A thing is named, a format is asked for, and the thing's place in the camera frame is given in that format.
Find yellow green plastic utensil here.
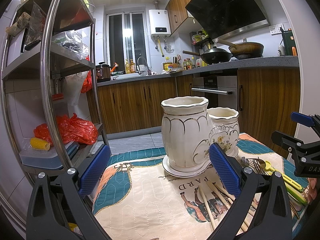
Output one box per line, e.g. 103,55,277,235
265,160,308,205

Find wooden chopstick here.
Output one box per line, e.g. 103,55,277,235
206,180,235,210
199,185,216,231

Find wooden lower kitchen cabinets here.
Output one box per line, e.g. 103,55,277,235
86,67,301,159

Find kitchen window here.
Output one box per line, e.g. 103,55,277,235
106,11,148,76

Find person's right hand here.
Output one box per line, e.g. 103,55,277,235
308,178,317,204

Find gold metal fork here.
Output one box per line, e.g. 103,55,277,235
244,158,268,175

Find yellow corn cob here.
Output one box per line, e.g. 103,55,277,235
30,137,50,151

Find green knife block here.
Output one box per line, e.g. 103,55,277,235
282,29,298,56

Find built-in steel oven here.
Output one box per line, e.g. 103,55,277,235
191,76,238,110

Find red plastic bag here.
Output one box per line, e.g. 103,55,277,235
34,113,98,146

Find patterned quilted table mat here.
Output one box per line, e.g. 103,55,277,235
92,132,309,240

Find stainless steel storage rack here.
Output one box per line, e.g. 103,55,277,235
1,0,95,184

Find white ceramic double utensil holder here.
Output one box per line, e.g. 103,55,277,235
161,96,240,178

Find black range hood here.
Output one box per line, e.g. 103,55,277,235
185,0,270,39

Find yellow cooking oil bottle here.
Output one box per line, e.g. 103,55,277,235
163,56,173,72

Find wooden upper cabinet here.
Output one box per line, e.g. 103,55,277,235
166,0,191,34

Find dark electric pressure cooker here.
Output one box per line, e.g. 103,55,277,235
95,62,111,82

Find white water heater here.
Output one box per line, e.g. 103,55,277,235
149,9,171,36

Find chrome sink faucet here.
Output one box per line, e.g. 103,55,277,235
137,56,148,76

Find clear plastic bag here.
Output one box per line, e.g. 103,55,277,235
52,30,89,60

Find brown wok with handle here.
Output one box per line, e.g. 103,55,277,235
214,38,264,60

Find white wall socket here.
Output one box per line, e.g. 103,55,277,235
269,23,285,35

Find black wok with handle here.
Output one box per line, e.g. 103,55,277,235
182,46,233,64

